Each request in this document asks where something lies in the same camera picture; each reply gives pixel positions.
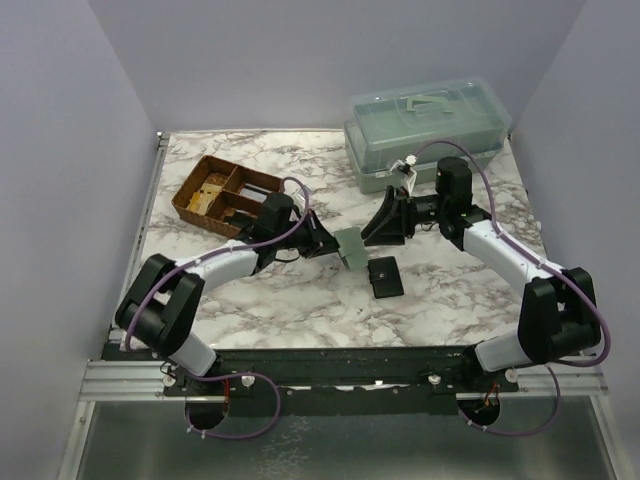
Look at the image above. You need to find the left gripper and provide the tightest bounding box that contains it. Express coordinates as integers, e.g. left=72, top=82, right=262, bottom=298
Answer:
left=275, top=209, right=345, bottom=259

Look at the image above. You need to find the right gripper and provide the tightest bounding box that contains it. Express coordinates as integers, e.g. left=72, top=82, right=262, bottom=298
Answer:
left=362, top=187, right=448, bottom=247

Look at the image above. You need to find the green card holder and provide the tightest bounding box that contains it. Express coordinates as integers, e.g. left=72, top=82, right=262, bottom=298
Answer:
left=334, top=227, right=368, bottom=270

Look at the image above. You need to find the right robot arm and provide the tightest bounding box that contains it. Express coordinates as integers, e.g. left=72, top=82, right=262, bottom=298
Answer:
left=362, top=156, right=602, bottom=392

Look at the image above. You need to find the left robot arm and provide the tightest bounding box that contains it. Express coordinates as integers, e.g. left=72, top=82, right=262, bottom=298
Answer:
left=115, top=193, right=339, bottom=395

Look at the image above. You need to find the black card holder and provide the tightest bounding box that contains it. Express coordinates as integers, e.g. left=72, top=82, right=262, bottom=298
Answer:
left=367, top=256, right=404, bottom=299

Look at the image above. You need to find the translucent green storage box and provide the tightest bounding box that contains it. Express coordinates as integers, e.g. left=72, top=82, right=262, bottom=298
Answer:
left=343, top=77, right=512, bottom=194

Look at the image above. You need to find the woven brown basket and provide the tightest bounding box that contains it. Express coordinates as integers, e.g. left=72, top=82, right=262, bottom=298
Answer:
left=171, top=155, right=282, bottom=238

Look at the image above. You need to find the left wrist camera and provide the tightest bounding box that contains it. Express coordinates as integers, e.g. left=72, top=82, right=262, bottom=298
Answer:
left=288, top=186, right=311, bottom=213

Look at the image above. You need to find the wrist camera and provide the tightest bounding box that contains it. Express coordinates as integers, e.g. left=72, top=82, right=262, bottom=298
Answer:
left=389, top=154, right=417, bottom=195
left=288, top=186, right=311, bottom=213

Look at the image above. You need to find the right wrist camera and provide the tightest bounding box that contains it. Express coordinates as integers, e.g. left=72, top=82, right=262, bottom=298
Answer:
left=389, top=154, right=417, bottom=195

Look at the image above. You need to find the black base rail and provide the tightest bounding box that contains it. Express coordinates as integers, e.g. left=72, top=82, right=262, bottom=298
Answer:
left=102, top=344, right=584, bottom=419

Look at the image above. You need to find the aluminium frame rail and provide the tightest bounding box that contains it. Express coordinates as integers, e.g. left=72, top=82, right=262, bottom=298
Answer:
left=114, top=132, right=171, bottom=312

